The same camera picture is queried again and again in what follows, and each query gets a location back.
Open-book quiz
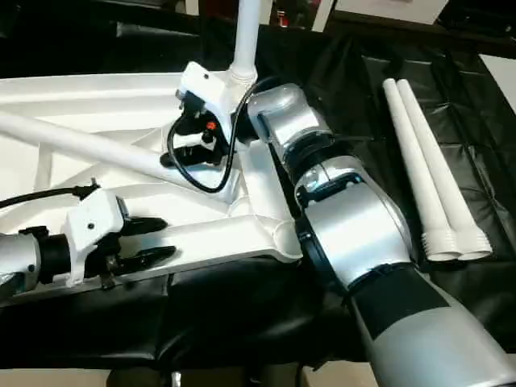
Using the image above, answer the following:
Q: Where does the black work mat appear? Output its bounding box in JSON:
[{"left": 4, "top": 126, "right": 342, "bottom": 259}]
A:
[{"left": 0, "top": 0, "right": 516, "bottom": 372}]

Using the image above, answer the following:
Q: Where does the white plastic table leg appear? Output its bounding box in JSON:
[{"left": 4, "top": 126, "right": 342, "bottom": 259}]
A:
[
  {"left": 383, "top": 78, "right": 464, "bottom": 264},
  {"left": 395, "top": 78, "right": 493, "bottom": 260},
  {"left": 0, "top": 111, "right": 188, "bottom": 180},
  {"left": 230, "top": 0, "right": 263, "bottom": 88}
]

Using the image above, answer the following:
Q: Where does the white plastic table top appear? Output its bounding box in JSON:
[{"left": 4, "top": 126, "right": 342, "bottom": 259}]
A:
[{"left": 0, "top": 71, "right": 306, "bottom": 306}]

